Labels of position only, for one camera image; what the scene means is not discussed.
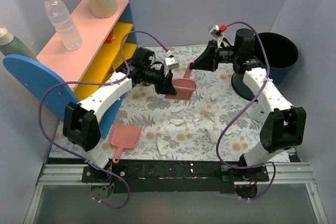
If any pink hand brush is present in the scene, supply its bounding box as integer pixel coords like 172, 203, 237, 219
165, 61, 197, 101

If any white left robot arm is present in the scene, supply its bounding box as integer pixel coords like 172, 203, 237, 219
62, 47, 179, 182

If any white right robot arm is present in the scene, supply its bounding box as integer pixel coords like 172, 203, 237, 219
190, 25, 307, 181

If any brown small bottle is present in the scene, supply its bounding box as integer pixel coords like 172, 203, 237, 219
142, 82, 151, 87

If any floral table mat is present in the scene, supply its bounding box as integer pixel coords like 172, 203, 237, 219
49, 45, 289, 162

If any orange item in shelf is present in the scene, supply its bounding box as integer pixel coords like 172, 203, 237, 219
104, 29, 115, 44

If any pink dustpan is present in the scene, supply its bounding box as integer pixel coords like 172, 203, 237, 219
109, 123, 143, 164

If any dark blue trash bin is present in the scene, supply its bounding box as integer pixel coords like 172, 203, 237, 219
231, 33, 298, 101

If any white box with knob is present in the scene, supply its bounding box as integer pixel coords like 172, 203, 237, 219
248, 101, 270, 123

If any blue pink yellow shelf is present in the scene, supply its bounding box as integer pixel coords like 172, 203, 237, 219
2, 0, 142, 139

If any clear plastic water bottle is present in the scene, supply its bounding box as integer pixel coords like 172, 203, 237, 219
44, 0, 82, 50

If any green metal bottle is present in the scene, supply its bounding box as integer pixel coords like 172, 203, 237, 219
1, 28, 38, 61

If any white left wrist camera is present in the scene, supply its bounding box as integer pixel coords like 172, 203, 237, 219
164, 50, 180, 72

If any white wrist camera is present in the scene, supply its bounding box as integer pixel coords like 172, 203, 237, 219
208, 25, 227, 46
164, 50, 180, 72

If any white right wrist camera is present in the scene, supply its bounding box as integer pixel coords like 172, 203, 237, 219
208, 25, 227, 46

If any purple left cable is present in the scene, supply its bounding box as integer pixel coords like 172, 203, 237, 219
38, 30, 171, 209

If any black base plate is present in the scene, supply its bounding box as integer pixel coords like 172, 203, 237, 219
82, 160, 269, 194

